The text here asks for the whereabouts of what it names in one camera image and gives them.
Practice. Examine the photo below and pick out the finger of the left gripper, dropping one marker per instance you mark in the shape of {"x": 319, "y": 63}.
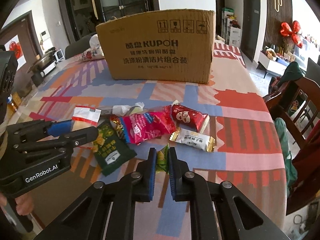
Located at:
{"x": 38, "y": 129}
{"x": 50, "y": 144}

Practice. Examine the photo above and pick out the white gold candy packet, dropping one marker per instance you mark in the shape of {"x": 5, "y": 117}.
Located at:
{"x": 193, "y": 139}

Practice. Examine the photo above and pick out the floral tissue pack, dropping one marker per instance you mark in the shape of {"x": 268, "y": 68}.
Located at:
{"x": 94, "y": 52}

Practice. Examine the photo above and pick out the small green yellow packet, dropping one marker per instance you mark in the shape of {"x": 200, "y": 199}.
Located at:
{"x": 162, "y": 160}

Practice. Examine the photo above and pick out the red balloon bow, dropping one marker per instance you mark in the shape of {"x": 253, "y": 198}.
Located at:
{"x": 292, "y": 31}

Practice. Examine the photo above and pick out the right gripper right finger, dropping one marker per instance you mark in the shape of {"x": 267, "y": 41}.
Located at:
{"x": 218, "y": 211}

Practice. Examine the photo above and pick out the green candy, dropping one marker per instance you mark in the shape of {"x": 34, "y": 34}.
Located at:
{"x": 125, "y": 110}

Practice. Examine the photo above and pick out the dark green cracker packet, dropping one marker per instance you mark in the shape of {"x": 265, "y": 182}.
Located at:
{"x": 109, "y": 150}

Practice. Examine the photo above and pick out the person's left hand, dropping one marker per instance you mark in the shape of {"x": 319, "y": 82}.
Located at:
{"x": 24, "y": 203}

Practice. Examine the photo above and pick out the beige orange snack packet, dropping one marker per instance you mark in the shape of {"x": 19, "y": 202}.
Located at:
{"x": 87, "y": 115}

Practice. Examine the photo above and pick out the brown cardboard box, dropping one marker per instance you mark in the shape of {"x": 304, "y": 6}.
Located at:
{"x": 165, "y": 45}

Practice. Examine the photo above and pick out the pink snack bag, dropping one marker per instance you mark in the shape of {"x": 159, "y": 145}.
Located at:
{"x": 140, "y": 127}

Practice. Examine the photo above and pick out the red wooden chair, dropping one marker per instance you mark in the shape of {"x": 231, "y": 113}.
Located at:
{"x": 297, "y": 103}

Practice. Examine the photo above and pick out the green cloth on chair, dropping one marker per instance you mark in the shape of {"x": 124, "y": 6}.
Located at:
{"x": 290, "y": 170}

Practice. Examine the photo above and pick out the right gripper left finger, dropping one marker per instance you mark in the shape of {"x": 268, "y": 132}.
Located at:
{"x": 106, "y": 211}

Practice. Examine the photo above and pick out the red fu door poster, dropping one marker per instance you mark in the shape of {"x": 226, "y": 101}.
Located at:
{"x": 14, "y": 45}

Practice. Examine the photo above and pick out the black mug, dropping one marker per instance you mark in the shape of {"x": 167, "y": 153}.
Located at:
{"x": 38, "y": 78}

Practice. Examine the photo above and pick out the red gold wrapped candy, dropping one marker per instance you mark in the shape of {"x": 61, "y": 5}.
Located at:
{"x": 117, "y": 125}

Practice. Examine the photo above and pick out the white tv cabinet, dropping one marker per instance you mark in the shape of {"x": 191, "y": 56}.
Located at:
{"x": 269, "y": 66}

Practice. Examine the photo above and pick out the white shelf unit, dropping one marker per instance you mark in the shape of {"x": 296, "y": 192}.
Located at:
{"x": 230, "y": 28}

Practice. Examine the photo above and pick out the grey dining chair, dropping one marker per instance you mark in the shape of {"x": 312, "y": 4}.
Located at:
{"x": 78, "y": 47}

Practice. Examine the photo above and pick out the red snack packet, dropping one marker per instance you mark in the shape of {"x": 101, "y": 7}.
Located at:
{"x": 189, "y": 117}

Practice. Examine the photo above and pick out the electric hot pot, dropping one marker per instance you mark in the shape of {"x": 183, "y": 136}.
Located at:
{"x": 43, "y": 63}

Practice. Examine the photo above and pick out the colourful patterned tablecloth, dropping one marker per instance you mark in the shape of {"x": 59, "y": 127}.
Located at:
{"x": 247, "y": 150}

